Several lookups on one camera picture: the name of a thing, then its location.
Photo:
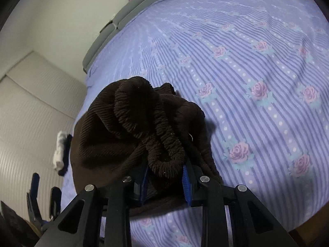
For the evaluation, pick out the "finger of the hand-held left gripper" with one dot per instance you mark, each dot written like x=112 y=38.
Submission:
x=55 y=203
x=34 y=198

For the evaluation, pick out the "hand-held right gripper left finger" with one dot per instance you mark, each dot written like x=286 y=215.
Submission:
x=143 y=185

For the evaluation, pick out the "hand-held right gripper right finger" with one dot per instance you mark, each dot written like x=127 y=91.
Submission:
x=186 y=185

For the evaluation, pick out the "dark brown fleece pants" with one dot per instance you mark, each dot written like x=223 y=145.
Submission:
x=102 y=139

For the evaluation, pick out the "black folded garment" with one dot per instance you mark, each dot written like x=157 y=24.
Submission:
x=67 y=154

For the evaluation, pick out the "white folded garment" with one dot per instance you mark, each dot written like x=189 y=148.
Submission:
x=59 y=149

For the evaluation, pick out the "white louvered wardrobe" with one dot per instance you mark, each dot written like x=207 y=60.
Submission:
x=33 y=113

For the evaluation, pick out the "blue floral bed sheet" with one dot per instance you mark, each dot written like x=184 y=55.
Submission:
x=257 y=56

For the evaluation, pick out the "grey headboard cushion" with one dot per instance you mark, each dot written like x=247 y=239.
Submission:
x=99 y=43
x=144 y=2

